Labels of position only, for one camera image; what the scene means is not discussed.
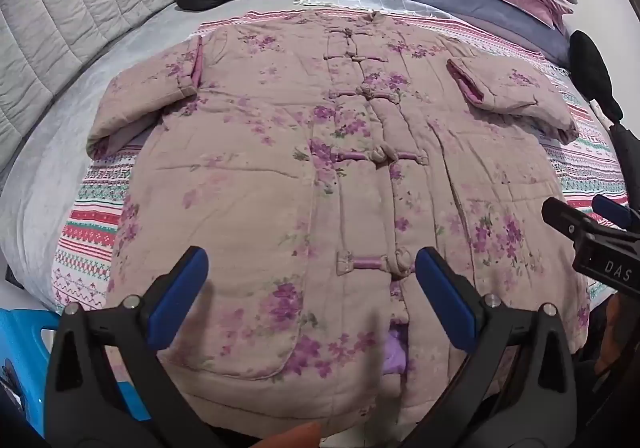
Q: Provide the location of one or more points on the floral padded jacket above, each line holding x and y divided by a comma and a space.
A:
250, 177

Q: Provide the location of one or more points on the striped patterned blanket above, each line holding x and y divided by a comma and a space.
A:
95, 228

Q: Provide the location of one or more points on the blue plastic stool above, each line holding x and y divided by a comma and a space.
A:
25, 343

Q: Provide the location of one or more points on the blue folded quilt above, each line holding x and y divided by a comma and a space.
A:
475, 7

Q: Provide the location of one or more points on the grey bed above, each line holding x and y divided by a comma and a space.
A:
60, 167

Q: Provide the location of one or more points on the grey quilted headboard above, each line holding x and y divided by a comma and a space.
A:
65, 12

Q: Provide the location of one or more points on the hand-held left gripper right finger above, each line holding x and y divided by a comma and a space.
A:
442, 298

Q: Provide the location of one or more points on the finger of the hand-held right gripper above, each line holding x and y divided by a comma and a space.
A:
612, 209
562, 218

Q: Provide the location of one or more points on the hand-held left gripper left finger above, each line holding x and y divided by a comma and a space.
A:
180, 298

